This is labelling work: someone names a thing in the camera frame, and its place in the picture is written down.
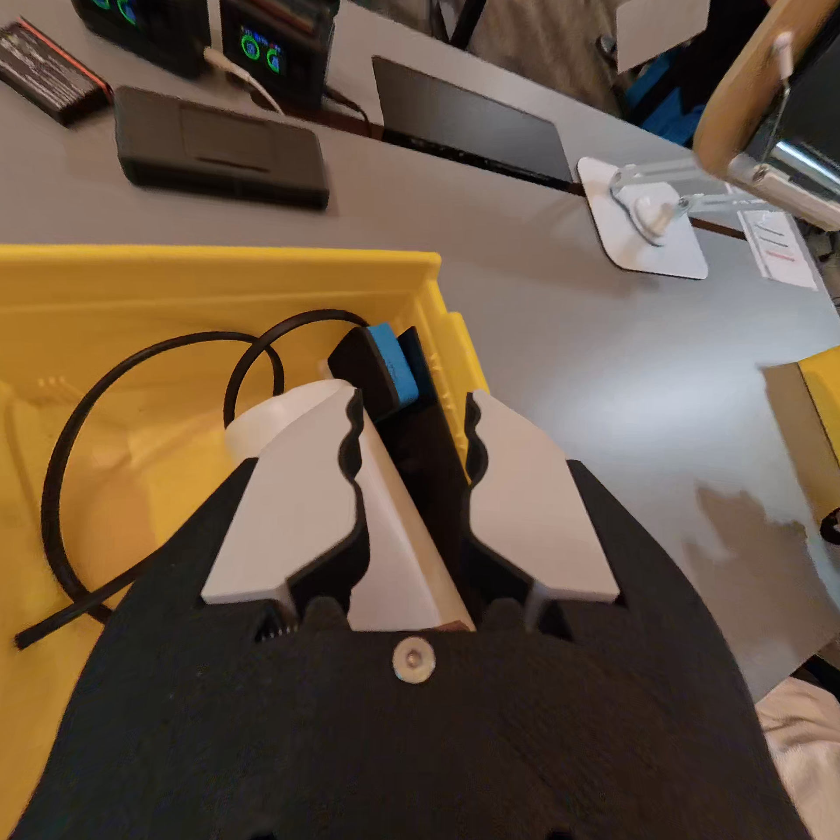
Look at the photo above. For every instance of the black rectangular case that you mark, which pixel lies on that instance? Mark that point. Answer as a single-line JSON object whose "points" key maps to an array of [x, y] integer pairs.
{"points": [[216, 144]]}

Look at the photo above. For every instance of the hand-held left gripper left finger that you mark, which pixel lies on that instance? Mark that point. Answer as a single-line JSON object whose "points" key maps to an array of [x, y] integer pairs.
{"points": [[289, 512]]}

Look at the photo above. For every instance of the blue plastic bin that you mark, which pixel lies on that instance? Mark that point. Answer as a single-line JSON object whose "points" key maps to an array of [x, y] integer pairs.
{"points": [[663, 98]]}

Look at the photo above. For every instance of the black battery pack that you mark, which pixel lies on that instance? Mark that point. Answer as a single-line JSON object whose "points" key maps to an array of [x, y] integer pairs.
{"points": [[46, 72]]}

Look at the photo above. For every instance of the printed paper sheet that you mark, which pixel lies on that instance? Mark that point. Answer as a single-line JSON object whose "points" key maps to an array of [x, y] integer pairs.
{"points": [[781, 256]]}

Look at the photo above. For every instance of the white plastic container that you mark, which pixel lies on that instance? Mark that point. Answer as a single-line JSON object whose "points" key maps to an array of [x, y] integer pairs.
{"points": [[394, 558]]}

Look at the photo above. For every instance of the yellow plastic bin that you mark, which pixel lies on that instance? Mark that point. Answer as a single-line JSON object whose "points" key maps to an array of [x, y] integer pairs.
{"points": [[823, 420], [98, 295]]}

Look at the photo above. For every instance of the black and blue block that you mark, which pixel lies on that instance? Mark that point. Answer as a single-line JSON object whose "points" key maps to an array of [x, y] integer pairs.
{"points": [[426, 459]]}

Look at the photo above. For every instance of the black flat pad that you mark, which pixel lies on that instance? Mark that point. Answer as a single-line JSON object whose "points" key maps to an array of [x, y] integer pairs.
{"points": [[472, 124]]}

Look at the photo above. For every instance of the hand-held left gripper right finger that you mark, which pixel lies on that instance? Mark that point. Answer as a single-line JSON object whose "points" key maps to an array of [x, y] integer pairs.
{"points": [[544, 518]]}

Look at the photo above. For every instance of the black tablet beige board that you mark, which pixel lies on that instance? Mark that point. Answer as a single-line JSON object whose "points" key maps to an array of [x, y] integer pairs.
{"points": [[741, 98]]}

